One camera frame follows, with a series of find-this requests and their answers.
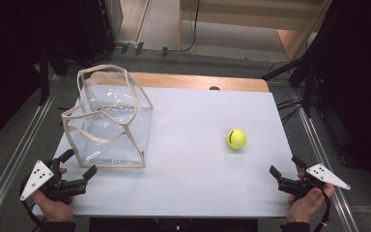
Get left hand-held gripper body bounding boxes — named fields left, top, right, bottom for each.
left=19, top=159, right=88, bottom=205

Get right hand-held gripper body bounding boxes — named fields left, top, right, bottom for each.
left=277, top=162, right=352, bottom=198

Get clear plastic tote bag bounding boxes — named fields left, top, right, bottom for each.
left=61, top=64, right=155, bottom=169

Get yellow tennis ball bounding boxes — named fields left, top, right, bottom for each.
left=226, top=129, right=248, bottom=151

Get person's right hand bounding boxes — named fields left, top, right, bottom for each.
left=285, top=172, right=336, bottom=224

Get black metal stand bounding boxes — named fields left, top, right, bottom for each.
left=38, top=43, right=70, bottom=106

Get black tripod stand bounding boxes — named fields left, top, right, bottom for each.
left=260, top=52, right=321, bottom=119

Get dark curtain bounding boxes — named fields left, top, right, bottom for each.
left=0, top=0, right=82, bottom=153
left=312, top=0, right=371, bottom=202

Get black cabinet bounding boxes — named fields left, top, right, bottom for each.
left=76, top=0, right=117, bottom=63

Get light wooden shelf unit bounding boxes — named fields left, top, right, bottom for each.
left=178, top=0, right=333, bottom=62

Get metal floor rail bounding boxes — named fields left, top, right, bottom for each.
left=289, top=86, right=361, bottom=232
left=0, top=75, right=60, bottom=227

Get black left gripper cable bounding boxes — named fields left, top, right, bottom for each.
left=19, top=179, right=46, bottom=228

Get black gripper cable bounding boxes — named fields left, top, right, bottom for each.
left=313, top=189, right=332, bottom=232
left=19, top=179, right=46, bottom=228

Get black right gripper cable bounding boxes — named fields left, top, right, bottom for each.
left=313, top=189, right=332, bottom=232

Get black floor cables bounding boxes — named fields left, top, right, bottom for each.
left=274, top=98, right=304, bottom=126

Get black hanging cable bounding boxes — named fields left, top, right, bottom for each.
left=180, top=0, right=201, bottom=53

